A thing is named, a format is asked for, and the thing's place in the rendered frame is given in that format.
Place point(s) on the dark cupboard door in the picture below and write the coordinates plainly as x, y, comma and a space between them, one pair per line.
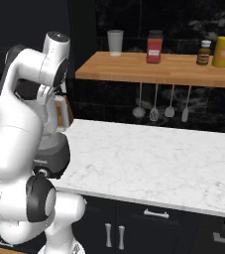
94, 228
150, 239

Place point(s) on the hanging steel turner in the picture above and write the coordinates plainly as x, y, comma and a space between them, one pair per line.
169, 111

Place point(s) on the hanging steel slotted spoon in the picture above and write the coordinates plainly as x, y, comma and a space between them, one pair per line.
154, 114

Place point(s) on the red spice jar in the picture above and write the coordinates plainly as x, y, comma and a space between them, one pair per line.
154, 48

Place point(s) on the white plastic cup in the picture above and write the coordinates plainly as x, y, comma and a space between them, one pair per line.
115, 42

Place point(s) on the dark drawer front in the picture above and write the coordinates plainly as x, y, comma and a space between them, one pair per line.
134, 211

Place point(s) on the hanging steel ladle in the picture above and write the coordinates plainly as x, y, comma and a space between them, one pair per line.
138, 111

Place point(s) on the hanging steel spatula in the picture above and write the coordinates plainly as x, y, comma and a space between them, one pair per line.
185, 114

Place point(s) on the dark grey blender base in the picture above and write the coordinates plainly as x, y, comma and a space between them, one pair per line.
54, 158

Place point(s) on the brown bottle with white cap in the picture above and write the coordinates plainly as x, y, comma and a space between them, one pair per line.
203, 54

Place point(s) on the dark wall cupboard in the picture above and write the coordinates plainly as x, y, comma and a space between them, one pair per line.
24, 20

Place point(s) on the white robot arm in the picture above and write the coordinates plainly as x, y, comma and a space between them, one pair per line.
15, 139

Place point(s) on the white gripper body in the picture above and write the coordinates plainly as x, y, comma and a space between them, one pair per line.
45, 95

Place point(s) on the brown wooden board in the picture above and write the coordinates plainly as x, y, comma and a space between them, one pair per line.
70, 116

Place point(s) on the dark dishwasher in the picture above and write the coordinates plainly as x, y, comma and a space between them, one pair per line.
221, 236

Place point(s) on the wooden wall shelf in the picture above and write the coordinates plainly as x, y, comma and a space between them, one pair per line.
170, 71

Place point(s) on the yellow bottle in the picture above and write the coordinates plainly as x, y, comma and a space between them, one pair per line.
223, 52

